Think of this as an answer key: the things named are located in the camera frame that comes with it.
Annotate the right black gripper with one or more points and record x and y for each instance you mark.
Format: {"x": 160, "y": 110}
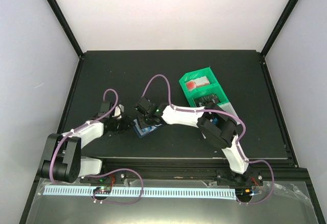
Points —
{"x": 142, "y": 123}

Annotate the left black frame post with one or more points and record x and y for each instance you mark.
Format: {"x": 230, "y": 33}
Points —
{"x": 65, "y": 26}

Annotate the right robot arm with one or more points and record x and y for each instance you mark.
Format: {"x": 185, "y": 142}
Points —
{"x": 167, "y": 114}

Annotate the right black frame post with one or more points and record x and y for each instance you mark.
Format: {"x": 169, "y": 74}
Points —
{"x": 288, "y": 9}

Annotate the red white card stack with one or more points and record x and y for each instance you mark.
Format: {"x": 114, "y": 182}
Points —
{"x": 196, "y": 83}

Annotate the blue card holder wallet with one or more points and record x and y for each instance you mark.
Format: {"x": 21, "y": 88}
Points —
{"x": 137, "y": 127}

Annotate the blue credit card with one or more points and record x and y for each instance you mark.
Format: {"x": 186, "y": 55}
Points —
{"x": 145, "y": 131}

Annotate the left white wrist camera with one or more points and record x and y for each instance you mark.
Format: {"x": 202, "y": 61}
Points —
{"x": 118, "y": 112}

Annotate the black VIP card stack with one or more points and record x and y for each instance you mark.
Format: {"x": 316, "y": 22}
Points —
{"x": 205, "y": 100}

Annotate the light blue slotted cable duct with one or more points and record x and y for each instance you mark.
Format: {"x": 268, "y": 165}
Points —
{"x": 150, "y": 192}

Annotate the black aluminium frame rail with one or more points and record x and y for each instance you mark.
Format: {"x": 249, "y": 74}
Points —
{"x": 215, "y": 169}

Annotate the white bin with blue cards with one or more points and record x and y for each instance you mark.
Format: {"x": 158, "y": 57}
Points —
{"x": 227, "y": 109}

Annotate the black frame post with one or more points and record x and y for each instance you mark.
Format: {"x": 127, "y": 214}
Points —
{"x": 65, "y": 26}
{"x": 288, "y": 9}

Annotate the blue card stack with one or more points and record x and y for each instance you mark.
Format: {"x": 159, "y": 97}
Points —
{"x": 215, "y": 121}

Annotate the green bin with red cards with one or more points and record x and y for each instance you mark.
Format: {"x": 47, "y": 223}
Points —
{"x": 196, "y": 74}

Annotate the green bin with black cards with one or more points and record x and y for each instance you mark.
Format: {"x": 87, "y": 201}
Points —
{"x": 201, "y": 96}

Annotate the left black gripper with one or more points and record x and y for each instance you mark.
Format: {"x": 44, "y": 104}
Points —
{"x": 127, "y": 125}

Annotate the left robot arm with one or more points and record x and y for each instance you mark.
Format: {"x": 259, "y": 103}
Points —
{"x": 61, "y": 159}

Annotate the small electronics board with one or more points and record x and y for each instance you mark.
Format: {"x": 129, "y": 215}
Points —
{"x": 102, "y": 190}

